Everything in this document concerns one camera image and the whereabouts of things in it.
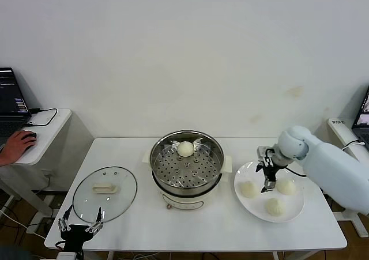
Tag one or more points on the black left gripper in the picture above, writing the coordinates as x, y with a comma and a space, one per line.
76, 237

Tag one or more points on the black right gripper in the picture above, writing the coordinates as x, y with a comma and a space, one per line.
270, 172

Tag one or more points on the white steamed baozi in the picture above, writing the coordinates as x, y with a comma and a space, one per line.
184, 149
275, 206
249, 189
287, 186

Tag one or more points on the black computer mouse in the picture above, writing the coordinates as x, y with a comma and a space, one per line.
32, 135

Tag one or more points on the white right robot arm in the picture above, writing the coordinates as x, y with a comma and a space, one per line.
331, 167

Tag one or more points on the person's bare forearm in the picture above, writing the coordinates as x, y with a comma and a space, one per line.
3, 160

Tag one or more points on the perforated steel steamer basket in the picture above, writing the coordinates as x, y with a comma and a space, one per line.
187, 167

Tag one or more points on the person's bare hand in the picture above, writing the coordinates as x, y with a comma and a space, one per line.
17, 147

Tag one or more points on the white round plate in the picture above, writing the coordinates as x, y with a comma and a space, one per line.
253, 208

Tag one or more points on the cream electric cooking pot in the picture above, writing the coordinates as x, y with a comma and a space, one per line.
184, 199

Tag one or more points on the white side table with label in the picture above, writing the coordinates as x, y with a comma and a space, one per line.
340, 133

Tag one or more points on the grey laptop with video screen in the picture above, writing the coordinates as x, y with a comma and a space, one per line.
361, 118

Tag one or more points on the black laptop with code screen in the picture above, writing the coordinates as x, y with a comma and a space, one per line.
11, 98

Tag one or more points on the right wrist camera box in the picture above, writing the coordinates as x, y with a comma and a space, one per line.
265, 152

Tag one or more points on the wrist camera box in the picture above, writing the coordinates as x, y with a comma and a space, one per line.
265, 152
67, 255

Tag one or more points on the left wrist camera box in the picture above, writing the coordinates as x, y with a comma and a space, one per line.
67, 255

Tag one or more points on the white wall socket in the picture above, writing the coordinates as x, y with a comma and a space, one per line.
48, 173

